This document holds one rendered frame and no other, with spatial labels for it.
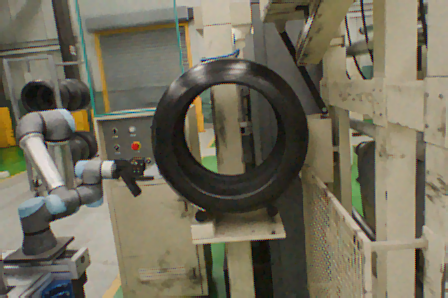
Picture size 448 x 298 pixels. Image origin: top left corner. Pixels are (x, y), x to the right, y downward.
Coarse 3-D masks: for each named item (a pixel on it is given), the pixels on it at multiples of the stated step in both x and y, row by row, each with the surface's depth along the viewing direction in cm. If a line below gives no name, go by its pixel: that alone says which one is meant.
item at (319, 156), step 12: (312, 120) 161; (324, 120) 161; (312, 132) 162; (324, 132) 162; (312, 144) 163; (324, 144) 163; (312, 156) 164; (324, 156) 164; (312, 168) 165; (324, 168) 165; (324, 180) 166
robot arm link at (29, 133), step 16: (32, 112) 154; (32, 128) 149; (32, 144) 146; (32, 160) 144; (48, 160) 144; (48, 176) 140; (48, 192) 139; (64, 192) 139; (48, 208) 137; (64, 208) 137
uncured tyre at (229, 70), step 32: (224, 64) 126; (256, 64) 128; (192, 96) 126; (288, 96) 127; (160, 128) 129; (288, 128) 127; (160, 160) 132; (192, 160) 160; (288, 160) 130; (192, 192) 134; (224, 192) 160; (256, 192) 132
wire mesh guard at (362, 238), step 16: (304, 192) 176; (304, 208) 178; (320, 208) 141; (336, 208) 111; (304, 224) 180; (352, 224) 97; (336, 240) 118; (352, 240) 99; (368, 240) 87; (320, 256) 148; (336, 256) 119; (368, 256) 87; (320, 272) 153; (368, 272) 88; (320, 288) 155; (336, 288) 125; (352, 288) 104; (368, 288) 89
